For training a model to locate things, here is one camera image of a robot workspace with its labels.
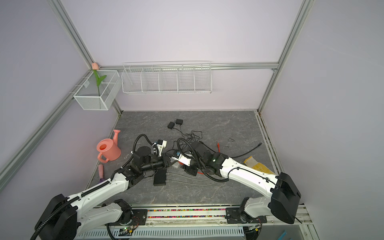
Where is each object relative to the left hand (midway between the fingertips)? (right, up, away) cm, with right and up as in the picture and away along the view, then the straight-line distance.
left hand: (180, 160), depth 75 cm
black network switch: (-13, -13, +11) cm, 22 cm away
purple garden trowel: (-48, -10, +12) cm, 51 cm away
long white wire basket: (-11, +50, +25) cm, 57 cm away
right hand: (+2, -2, +2) cm, 3 cm away
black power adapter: (-11, +18, +36) cm, 42 cm away
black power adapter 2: (-6, +21, +39) cm, 44 cm away
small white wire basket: (-52, +34, +7) cm, 63 cm away
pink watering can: (-43, +4, +12) cm, 45 cm away
